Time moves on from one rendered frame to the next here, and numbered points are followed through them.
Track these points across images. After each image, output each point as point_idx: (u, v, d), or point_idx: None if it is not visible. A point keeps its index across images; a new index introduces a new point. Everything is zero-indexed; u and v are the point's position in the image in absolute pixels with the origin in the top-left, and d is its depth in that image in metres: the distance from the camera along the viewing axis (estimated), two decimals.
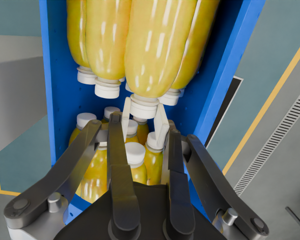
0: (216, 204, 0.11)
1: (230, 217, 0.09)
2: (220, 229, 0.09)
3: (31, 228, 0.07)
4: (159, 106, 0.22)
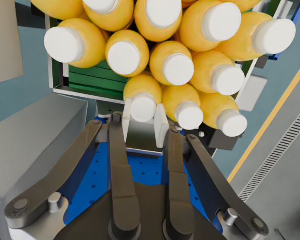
0: (216, 204, 0.11)
1: (230, 217, 0.09)
2: (220, 229, 0.09)
3: (31, 227, 0.07)
4: (158, 106, 0.22)
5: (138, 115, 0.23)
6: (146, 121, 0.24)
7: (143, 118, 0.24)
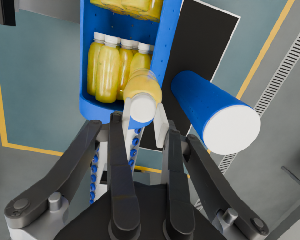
0: (216, 204, 0.11)
1: (230, 217, 0.09)
2: (220, 229, 0.09)
3: (31, 228, 0.07)
4: (158, 106, 0.22)
5: None
6: None
7: None
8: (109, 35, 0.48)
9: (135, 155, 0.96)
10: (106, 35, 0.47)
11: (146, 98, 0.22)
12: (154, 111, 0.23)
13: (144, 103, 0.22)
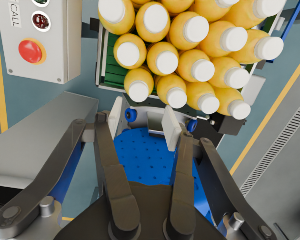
0: (223, 208, 0.10)
1: (235, 221, 0.09)
2: (224, 233, 0.09)
3: (25, 235, 0.07)
4: (167, 109, 0.22)
5: (174, 104, 0.33)
6: (179, 107, 0.33)
7: (177, 105, 0.33)
8: None
9: None
10: None
11: (141, 84, 0.31)
12: (146, 93, 0.32)
13: (139, 87, 0.31)
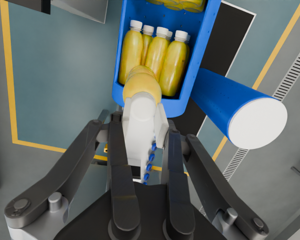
0: (215, 204, 0.11)
1: (230, 217, 0.09)
2: (220, 229, 0.09)
3: (32, 227, 0.07)
4: (158, 106, 0.22)
5: None
6: None
7: None
8: (139, 114, 0.23)
9: (155, 150, 0.95)
10: (134, 117, 0.23)
11: None
12: None
13: None
